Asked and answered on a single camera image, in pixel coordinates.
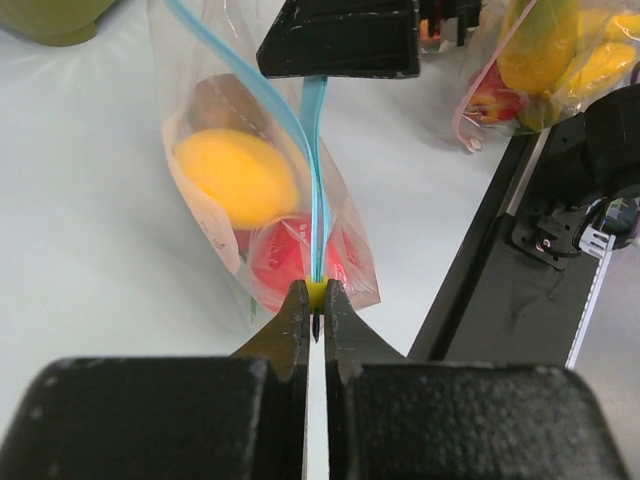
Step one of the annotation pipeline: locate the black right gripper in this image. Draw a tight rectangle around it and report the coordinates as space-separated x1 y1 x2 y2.
256 0 483 79

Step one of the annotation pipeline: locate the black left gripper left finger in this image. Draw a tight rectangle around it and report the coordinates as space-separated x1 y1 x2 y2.
1 280 310 479

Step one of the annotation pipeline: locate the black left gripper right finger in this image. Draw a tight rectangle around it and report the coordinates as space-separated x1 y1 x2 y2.
324 280 628 479

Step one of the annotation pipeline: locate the brown kiwi from bag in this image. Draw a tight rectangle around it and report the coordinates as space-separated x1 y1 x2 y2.
188 73 267 135

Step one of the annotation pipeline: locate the blue zip top bag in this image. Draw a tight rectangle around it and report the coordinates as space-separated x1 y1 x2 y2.
148 1 380 323

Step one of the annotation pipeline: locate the yellow lemon from bag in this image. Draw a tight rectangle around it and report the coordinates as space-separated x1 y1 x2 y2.
174 129 299 230

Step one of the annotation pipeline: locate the red apple from bag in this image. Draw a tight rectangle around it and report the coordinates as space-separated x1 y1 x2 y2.
248 214 362 312

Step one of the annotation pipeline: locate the pink zip bag yellow fruit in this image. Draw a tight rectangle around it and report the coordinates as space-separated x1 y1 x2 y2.
452 0 639 152

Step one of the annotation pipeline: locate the olive green plastic bin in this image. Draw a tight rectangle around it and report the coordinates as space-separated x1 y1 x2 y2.
1 0 115 47

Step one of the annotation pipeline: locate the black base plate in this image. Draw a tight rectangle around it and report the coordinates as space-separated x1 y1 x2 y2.
408 116 615 368

